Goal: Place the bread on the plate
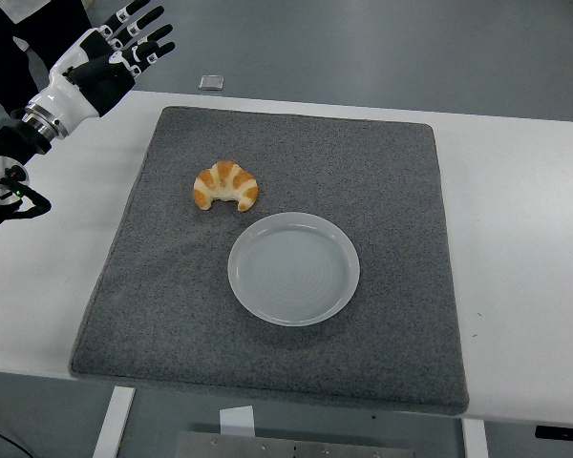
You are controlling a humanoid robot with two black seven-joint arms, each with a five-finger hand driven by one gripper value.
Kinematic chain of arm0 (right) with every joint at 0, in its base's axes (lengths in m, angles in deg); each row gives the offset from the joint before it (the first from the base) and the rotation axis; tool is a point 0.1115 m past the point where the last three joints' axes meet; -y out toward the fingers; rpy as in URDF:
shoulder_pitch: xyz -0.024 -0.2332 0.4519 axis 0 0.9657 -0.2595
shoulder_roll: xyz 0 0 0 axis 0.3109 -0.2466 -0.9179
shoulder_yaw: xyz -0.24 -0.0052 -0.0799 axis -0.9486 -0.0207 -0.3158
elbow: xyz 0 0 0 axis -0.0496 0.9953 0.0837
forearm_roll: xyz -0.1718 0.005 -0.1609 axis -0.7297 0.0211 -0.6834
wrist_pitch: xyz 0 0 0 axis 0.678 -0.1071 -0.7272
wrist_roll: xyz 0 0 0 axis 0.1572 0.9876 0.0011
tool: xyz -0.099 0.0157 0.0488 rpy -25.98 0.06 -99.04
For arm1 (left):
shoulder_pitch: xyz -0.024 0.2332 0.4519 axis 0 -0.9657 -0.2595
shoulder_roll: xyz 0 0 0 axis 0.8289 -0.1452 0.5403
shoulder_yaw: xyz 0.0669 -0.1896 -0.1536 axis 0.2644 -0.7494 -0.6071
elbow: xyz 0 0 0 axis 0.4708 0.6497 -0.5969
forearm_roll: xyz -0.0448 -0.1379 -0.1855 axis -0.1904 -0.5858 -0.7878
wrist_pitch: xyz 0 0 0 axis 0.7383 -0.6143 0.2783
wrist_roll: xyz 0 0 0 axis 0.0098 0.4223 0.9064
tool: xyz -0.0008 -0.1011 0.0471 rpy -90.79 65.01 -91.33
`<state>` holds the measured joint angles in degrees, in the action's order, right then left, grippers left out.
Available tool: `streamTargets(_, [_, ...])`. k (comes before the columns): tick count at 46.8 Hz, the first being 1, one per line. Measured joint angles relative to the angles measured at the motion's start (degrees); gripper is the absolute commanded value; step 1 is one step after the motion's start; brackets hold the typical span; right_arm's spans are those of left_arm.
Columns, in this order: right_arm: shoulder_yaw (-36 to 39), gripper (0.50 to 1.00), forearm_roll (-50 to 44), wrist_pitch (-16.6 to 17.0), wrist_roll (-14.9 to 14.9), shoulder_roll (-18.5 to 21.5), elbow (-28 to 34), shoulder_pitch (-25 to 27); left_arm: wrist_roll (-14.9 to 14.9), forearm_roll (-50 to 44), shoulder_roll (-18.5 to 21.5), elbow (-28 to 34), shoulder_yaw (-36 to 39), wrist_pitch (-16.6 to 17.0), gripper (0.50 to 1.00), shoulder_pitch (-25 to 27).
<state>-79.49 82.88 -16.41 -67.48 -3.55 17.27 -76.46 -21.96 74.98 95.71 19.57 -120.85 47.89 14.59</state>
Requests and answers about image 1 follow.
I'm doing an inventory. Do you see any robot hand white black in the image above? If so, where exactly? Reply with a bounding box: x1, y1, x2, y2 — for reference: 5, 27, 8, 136
26, 0, 177, 127

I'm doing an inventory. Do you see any croissant bread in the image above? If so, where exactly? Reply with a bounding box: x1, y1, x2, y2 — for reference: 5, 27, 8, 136
193, 160, 260, 213

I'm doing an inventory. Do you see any small silver floor plate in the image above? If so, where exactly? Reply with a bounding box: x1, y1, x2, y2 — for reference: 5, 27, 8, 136
198, 73, 226, 92

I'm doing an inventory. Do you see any round pale grey plate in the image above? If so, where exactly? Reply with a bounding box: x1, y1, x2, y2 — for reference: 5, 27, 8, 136
226, 211, 361, 328

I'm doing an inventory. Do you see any grey metal plate with screws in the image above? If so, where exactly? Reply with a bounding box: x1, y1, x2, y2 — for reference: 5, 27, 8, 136
174, 430, 417, 458

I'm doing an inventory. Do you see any person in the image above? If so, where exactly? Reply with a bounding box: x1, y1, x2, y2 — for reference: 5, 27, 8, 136
0, 0, 93, 104

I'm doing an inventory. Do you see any grey felt mat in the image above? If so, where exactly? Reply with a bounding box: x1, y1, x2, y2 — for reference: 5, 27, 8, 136
68, 105, 471, 416

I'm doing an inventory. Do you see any white table leg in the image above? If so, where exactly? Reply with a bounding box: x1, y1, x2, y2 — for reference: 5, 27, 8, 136
91, 385, 138, 458
460, 417, 489, 458

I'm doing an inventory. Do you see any black table control panel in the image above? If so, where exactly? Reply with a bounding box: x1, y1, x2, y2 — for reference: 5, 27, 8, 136
534, 424, 573, 441

